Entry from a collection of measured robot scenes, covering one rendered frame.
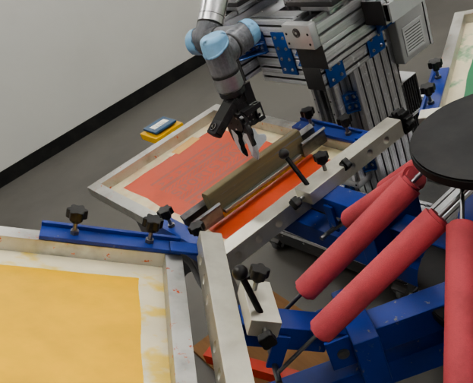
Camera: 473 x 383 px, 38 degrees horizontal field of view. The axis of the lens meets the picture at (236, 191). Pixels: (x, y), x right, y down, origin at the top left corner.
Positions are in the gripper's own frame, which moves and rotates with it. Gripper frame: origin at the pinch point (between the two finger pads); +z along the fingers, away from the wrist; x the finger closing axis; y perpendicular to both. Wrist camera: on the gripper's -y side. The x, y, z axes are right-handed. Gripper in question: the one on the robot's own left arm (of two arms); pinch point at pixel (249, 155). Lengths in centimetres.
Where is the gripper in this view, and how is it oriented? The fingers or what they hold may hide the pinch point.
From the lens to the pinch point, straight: 191.2
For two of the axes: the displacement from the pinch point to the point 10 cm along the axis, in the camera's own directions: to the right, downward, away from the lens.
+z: 3.3, 8.1, 4.9
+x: -5.9, -2.3, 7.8
